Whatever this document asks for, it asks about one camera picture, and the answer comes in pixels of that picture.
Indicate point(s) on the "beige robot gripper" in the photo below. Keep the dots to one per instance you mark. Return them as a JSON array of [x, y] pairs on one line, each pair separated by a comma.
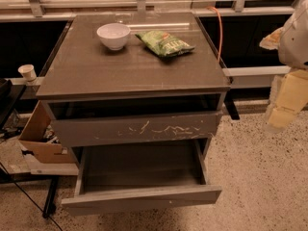
[[295, 43]]

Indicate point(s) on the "grey drawer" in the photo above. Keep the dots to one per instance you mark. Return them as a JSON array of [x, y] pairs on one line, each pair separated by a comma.
[[141, 176], [136, 128]]

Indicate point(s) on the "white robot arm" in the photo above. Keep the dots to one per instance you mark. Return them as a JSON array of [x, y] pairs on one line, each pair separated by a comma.
[[291, 40]]

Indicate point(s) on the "grey drawer cabinet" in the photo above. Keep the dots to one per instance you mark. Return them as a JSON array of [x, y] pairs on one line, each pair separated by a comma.
[[87, 80]]

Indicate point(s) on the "grey top drawer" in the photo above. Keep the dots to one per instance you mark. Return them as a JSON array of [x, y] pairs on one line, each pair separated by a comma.
[[136, 128]]

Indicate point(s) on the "green chip bag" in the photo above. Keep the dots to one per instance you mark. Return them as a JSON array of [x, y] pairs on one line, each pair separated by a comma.
[[163, 44]]

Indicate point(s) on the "white ceramic bowl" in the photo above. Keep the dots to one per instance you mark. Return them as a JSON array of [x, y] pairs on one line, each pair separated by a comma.
[[114, 35]]

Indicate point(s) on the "cardboard box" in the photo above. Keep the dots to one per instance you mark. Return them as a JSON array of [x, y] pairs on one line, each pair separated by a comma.
[[36, 144]]

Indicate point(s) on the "white paper cup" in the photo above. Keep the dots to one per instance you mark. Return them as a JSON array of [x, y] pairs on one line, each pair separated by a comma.
[[28, 72]]

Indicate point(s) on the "black table leg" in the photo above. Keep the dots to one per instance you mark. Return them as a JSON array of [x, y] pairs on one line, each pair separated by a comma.
[[49, 206]]

